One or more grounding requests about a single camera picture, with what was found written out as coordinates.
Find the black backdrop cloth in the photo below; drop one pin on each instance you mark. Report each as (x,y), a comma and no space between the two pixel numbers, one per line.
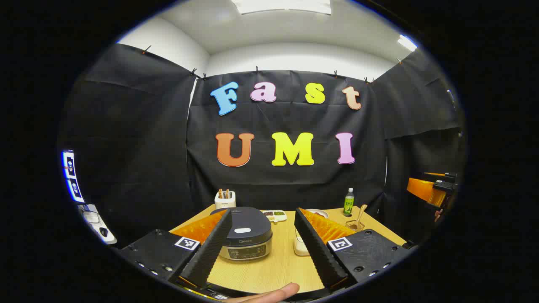
(147,147)

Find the white divided bean tray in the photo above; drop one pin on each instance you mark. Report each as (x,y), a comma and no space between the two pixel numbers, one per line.
(276,216)

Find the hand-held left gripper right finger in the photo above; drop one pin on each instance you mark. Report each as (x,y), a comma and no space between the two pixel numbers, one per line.
(318,252)

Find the wooden spoon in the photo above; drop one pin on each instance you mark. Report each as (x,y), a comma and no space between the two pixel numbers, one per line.
(359,216)

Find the clear white rice container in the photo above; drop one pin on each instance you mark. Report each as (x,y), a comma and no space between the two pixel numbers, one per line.
(300,248)

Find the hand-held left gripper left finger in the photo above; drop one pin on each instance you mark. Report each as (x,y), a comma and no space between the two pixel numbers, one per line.
(210,252)

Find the white toaster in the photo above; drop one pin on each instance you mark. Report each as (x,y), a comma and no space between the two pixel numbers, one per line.
(225,203)

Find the small white box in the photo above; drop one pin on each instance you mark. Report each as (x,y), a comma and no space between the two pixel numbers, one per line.
(90,216)

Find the computer monitor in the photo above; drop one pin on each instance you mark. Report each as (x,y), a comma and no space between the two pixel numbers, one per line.
(71,176)

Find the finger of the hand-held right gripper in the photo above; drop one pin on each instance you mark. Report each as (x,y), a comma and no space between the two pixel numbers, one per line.
(423,189)
(446,176)

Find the white desk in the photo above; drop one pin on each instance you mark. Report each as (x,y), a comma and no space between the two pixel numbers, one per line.
(107,240)

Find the small ceiling light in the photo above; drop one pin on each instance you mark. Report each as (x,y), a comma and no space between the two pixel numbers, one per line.
(406,43)

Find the green tea bottle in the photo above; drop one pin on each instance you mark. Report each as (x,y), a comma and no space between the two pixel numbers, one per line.
(348,204)

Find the large ceiling light panel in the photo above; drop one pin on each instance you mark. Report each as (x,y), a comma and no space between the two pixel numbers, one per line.
(282,6)

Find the black silver rice cooker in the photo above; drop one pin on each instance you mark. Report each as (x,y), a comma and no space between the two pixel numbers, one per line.
(248,240)

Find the white plate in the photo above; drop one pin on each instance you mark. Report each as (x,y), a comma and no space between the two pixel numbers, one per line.
(320,211)

